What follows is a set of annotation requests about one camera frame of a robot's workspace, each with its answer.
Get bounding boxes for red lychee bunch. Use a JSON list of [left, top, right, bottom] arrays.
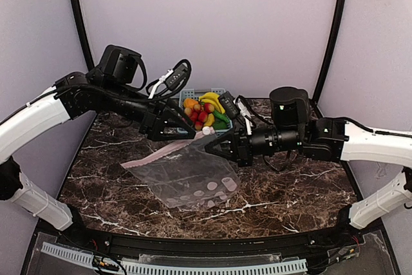
[[184, 103, 214, 131]]

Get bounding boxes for light blue plastic basket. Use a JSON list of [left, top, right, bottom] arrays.
[[178, 88, 233, 136]]

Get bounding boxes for clear zip top bag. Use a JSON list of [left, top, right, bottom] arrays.
[[121, 127, 241, 211]]

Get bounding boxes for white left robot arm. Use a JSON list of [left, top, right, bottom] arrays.
[[1, 45, 196, 231]]

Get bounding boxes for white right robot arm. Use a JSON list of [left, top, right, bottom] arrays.
[[220, 86, 411, 229]]

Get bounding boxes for orange mango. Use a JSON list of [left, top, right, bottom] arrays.
[[183, 98, 198, 108]]

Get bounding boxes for green bell pepper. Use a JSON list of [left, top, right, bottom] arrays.
[[213, 119, 227, 130]]

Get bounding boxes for yellow corn cob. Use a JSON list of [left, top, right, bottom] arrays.
[[203, 113, 215, 127]]

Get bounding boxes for green cucumber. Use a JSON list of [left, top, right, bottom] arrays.
[[212, 110, 230, 124]]

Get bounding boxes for yellow banana bunch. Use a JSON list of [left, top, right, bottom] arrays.
[[198, 91, 225, 114]]

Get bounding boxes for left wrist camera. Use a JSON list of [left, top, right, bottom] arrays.
[[145, 59, 192, 100]]

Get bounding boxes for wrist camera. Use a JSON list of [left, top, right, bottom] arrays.
[[218, 91, 254, 135], [145, 59, 192, 100]]

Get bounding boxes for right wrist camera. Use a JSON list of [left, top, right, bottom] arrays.
[[218, 91, 254, 135]]

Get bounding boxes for black front table rail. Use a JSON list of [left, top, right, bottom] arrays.
[[57, 223, 364, 258]]

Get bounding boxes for grey slotted cable duct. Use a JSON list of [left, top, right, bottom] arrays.
[[41, 242, 308, 275]]

